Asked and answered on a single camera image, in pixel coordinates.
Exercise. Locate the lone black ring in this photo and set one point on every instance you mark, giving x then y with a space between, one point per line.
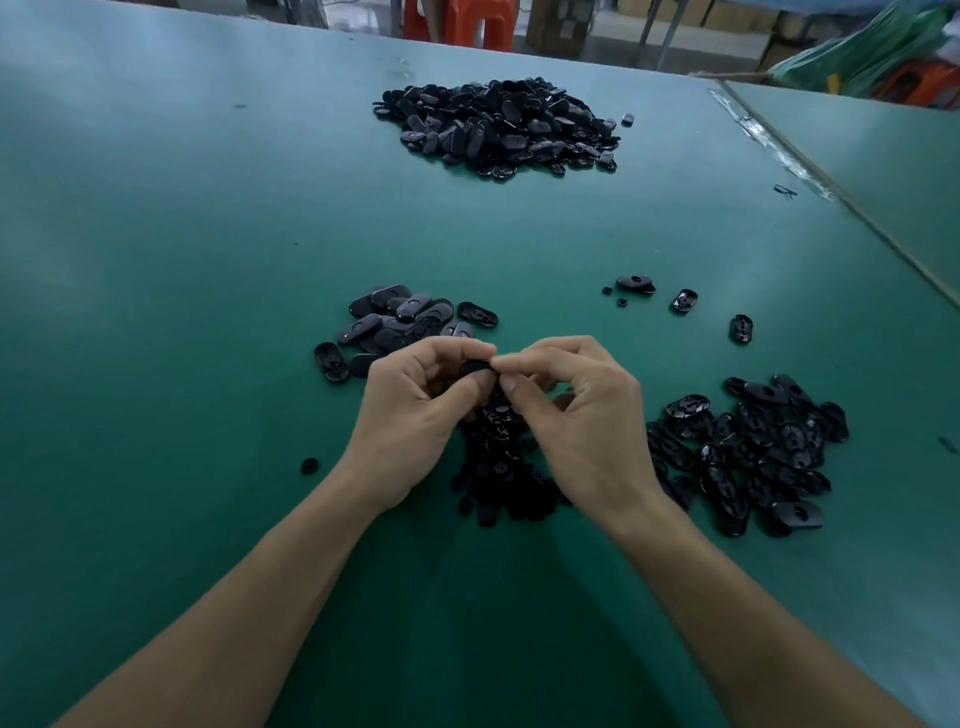
309 465

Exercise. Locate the small open cardboard box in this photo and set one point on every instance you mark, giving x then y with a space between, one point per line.
563 23

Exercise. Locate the person's left hand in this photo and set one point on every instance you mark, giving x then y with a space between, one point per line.
402 428

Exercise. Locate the grey floor fan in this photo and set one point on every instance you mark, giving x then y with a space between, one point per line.
293 11

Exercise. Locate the red plastic stool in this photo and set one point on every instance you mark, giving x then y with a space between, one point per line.
483 21
417 15
918 83

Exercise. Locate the pile of black oval shells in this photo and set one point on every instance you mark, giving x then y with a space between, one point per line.
758 450

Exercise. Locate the person's left forearm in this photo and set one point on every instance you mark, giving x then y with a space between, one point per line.
225 630

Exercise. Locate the person's right hand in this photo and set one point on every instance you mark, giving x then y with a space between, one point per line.
593 428

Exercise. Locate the pile of small black buttons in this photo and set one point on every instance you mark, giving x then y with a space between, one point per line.
503 480

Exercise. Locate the person's right forearm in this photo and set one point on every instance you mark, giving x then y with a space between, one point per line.
750 630

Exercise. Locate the small black plastic scrap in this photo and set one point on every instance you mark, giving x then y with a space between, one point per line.
785 191

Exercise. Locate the green striped bag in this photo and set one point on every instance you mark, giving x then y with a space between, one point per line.
855 53

